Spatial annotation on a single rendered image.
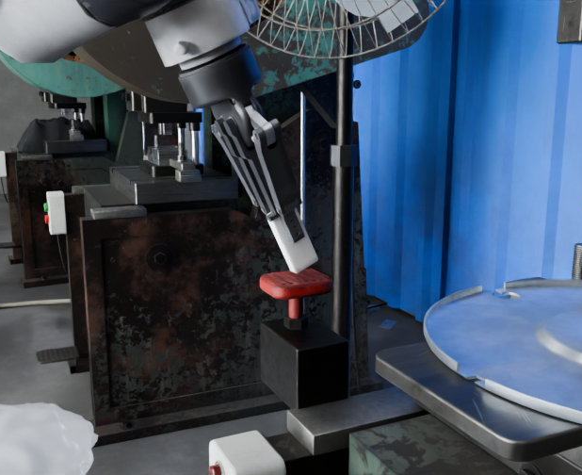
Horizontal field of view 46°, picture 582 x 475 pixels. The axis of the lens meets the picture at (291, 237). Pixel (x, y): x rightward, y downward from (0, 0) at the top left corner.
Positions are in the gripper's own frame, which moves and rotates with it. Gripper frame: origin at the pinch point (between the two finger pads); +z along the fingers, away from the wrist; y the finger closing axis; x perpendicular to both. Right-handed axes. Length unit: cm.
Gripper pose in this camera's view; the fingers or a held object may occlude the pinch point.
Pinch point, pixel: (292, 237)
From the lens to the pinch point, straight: 72.3
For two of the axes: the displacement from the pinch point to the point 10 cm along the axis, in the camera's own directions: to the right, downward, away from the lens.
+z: 3.8, 8.5, 3.7
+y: 4.4, 1.9, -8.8
